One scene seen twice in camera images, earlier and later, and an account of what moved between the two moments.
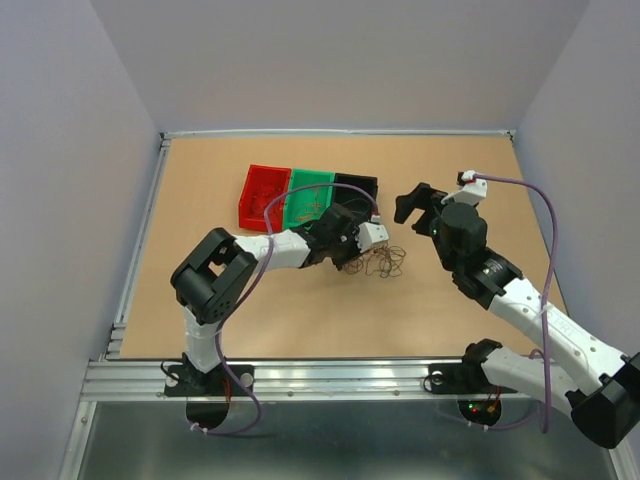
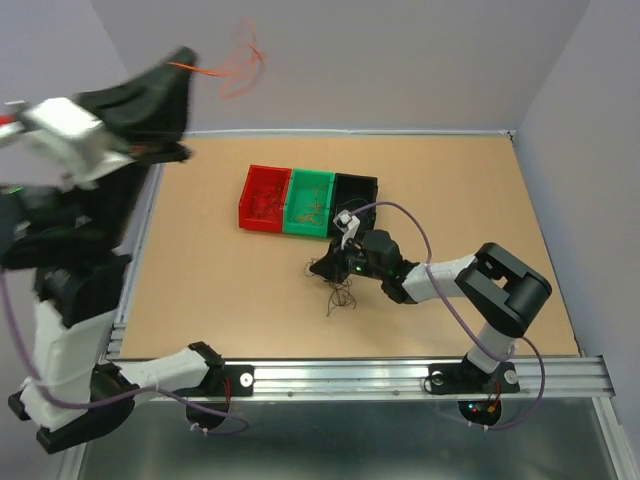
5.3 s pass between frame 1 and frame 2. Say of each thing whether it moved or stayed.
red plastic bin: stayed
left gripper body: moved
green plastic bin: stayed
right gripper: moved
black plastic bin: stayed
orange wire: stayed
